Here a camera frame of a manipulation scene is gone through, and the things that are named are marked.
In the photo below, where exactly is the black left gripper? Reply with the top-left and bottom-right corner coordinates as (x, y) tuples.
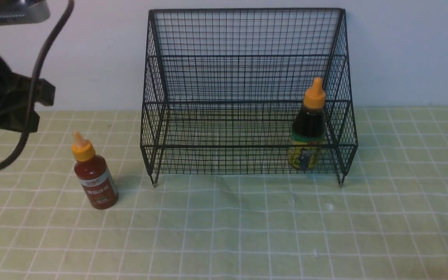
(0, 38), (56, 133)

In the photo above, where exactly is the dark sauce bottle yellow label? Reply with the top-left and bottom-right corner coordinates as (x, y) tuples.
(287, 77), (326, 172)

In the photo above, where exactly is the red sauce bottle yellow cap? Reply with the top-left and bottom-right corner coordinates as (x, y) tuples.
(71, 131), (119, 210)

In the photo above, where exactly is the green checkered tablecloth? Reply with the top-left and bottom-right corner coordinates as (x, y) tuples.
(0, 107), (448, 280)

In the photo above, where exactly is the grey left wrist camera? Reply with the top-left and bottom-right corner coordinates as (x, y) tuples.
(0, 0), (51, 26)

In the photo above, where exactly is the black cable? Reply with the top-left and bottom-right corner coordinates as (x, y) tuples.
(0, 0), (75, 176)

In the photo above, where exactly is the black wire mesh shelf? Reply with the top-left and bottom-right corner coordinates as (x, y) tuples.
(140, 8), (359, 187)

